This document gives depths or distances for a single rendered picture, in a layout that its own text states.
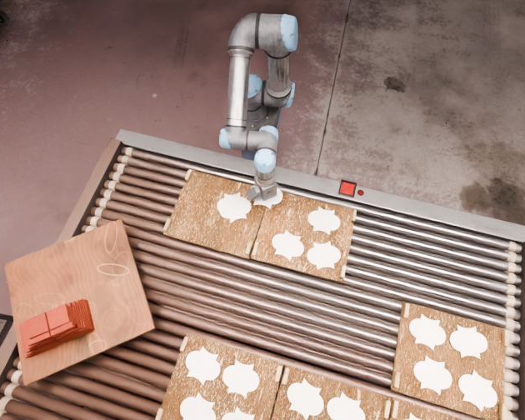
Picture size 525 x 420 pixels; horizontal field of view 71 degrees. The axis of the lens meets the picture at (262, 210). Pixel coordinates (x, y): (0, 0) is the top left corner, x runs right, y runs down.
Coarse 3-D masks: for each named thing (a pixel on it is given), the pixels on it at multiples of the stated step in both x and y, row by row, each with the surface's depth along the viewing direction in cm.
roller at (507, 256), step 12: (120, 156) 188; (144, 168) 187; (156, 168) 185; (168, 168) 184; (360, 216) 172; (384, 228) 171; (396, 228) 170; (408, 228) 169; (432, 240) 168; (444, 240) 167; (456, 240) 167; (480, 252) 165; (492, 252) 164; (504, 252) 164
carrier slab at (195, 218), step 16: (192, 176) 181; (208, 176) 180; (192, 192) 177; (208, 192) 177; (224, 192) 177; (240, 192) 177; (176, 208) 174; (192, 208) 174; (208, 208) 174; (256, 208) 173; (176, 224) 171; (192, 224) 171; (208, 224) 170; (224, 224) 170; (240, 224) 170; (256, 224) 170; (192, 240) 168; (208, 240) 167; (224, 240) 167; (240, 240) 167; (240, 256) 164
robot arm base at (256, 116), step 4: (260, 108) 183; (264, 108) 187; (248, 112) 183; (252, 112) 183; (256, 112) 183; (260, 112) 185; (264, 112) 187; (248, 116) 184; (252, 116) 184; (256, 116) 186; (260, 116) 186; (264, 116) 189; (248, 120) 187; (252, 120) 186; (256, 120) 187; (260, 120) 188
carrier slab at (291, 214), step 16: (272, 208) 173; (288, 208) 173; (304, 208) 173; (336, 208) 172; (272, 224) 170; (288, 224) 170; (304, 224) 169; (352, 224) 169; (304, 240) 166; (320, 240) 166; (336, 240) 166; (256, 256) 164; (272, 256) 164; (304, 256) 164; (304, 272) 162; (320, 272) 160; (336, 272) 160
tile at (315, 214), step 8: (320, 208) 172; (312, 216) 170; (320, 216) 170; (328, 216) 170; (336, 216) 170; (312, 224) 168; (320, 224) 168; (328, 224) 168; (336, 224) 168; (328, 232) 167
